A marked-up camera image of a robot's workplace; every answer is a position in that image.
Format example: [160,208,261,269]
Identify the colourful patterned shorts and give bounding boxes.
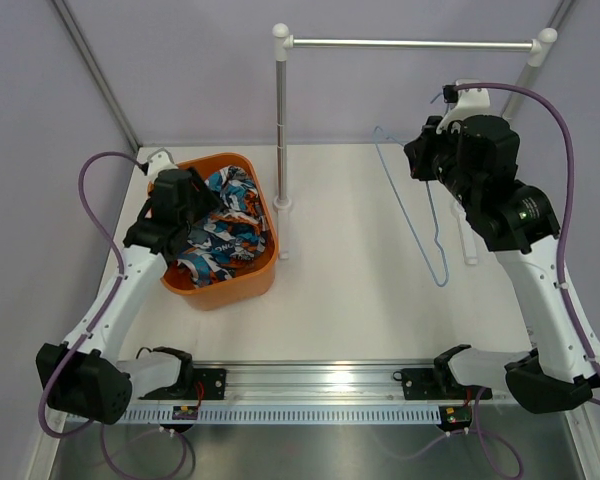
[177,165,269,289]

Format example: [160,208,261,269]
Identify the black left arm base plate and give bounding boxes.
[141,366,227,401]

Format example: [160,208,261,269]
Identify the orange plastic basket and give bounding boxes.
[148,149,278,310]

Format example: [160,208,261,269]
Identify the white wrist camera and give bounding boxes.
[140,148,178,182]
[436,79,491,134]

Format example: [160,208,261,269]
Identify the aluminium mounting rail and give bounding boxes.
[119,360,589,406]

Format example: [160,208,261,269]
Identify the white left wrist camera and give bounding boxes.
[140,148,178,182]

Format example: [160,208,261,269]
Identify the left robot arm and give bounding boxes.
[36,167,220,435]

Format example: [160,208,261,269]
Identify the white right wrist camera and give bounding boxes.
[436,79,491,134]

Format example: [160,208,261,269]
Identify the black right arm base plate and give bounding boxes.
[391,367,480,400]

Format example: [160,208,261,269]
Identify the silver clothes rack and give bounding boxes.
[272,23,558,260]

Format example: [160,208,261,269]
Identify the light blue clothes hanger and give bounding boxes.
[372,91,451,288]

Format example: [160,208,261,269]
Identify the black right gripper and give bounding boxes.
[406,116,481,210]

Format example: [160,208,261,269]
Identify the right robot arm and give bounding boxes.
[404,115,600,414]

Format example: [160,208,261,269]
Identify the white slotted cable duct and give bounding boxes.
[118,403,442,425]

